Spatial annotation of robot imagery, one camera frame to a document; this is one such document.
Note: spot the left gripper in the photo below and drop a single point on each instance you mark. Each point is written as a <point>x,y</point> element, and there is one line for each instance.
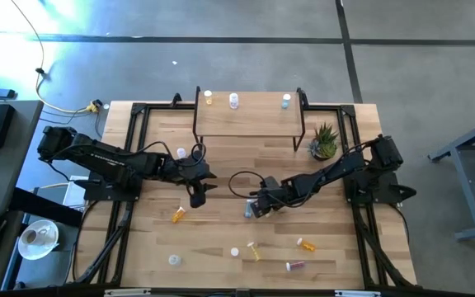
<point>196,177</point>

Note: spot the blue bottle with pink pills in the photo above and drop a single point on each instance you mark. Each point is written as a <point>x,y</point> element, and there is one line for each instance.
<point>294,266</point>

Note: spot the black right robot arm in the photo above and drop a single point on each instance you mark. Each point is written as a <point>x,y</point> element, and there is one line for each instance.
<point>336,167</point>

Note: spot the clear pill bottle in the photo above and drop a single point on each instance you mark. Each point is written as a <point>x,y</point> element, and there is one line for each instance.
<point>174,260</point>
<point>181,153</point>
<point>233,100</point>

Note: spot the orange pill bottle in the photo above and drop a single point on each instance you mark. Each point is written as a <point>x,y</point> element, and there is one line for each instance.
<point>234,251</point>
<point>178,215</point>
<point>306,244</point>

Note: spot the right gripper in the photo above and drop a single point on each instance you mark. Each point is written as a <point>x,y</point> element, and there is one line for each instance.
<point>272,194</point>

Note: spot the white cup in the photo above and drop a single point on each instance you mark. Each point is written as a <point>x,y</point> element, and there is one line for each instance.
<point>29,237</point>

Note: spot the black metal table frame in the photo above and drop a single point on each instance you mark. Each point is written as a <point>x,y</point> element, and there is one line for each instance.
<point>159,106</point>

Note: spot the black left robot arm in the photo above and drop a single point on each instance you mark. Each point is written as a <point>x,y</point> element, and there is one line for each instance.
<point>109,158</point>

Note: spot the wooden shelf with black frame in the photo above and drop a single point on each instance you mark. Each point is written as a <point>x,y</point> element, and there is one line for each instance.
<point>247,119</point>

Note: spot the blue pill bottle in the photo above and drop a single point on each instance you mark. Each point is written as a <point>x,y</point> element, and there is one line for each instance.
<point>286,100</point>
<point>247,208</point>

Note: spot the white bracket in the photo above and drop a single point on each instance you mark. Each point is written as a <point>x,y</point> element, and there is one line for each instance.
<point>357,293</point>
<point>128,292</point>

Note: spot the pale yellow pill bottle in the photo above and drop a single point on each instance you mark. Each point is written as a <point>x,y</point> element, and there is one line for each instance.
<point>208,97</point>
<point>254,251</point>

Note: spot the potted succulent plant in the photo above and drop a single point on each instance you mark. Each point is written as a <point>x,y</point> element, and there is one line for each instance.
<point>324,142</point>

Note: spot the white paper sheet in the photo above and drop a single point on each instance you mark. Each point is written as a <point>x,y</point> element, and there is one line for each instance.
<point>74,191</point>

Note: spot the grey metal stand frame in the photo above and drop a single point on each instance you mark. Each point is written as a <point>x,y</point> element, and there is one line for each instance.
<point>468,185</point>

